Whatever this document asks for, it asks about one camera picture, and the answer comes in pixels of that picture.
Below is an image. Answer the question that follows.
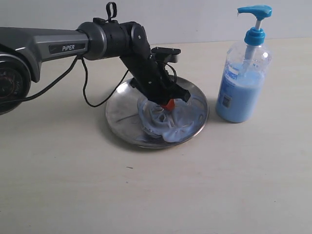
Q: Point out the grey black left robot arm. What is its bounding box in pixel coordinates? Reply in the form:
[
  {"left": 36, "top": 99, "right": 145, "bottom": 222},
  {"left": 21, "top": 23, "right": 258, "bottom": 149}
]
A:
[{"left": 0, "top": 18, "right": 190, "bottom": 114}]

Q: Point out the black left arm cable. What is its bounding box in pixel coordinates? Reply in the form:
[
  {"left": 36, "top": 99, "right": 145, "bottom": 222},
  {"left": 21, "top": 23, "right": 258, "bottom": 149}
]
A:
[{"left": 0, "top": 1, "right": 178, "bottom": 108}]

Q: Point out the light blue soap gel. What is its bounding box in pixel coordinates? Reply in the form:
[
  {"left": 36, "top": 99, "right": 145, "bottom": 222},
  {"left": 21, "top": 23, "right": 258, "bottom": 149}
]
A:
[{"left": 137, "top": 94, "right": 209, "bottom": 143}]

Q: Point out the blue soap pump bottle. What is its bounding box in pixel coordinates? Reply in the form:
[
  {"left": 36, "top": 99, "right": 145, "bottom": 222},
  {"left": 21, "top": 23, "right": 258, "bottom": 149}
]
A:
[{"left": 215, "top": 5, "right": 272, "bottom": 123}]

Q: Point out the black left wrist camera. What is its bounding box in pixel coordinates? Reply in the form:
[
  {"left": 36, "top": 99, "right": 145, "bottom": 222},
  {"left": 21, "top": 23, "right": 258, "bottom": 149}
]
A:
[{"left": 151, "top": 47, "right": 181, "bottom": 63}]

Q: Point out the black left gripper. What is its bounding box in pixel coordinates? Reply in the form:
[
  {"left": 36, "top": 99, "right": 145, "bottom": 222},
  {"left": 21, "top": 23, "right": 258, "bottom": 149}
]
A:
[{"left": 120, "top": 54, "right": 190, "bottom": 110}]

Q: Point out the round steel plate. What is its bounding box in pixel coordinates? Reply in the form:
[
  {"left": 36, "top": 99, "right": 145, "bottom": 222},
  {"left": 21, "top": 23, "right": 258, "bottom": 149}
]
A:
[{"left": 105, "top": 77, "right": 209, "bottom": 149}]

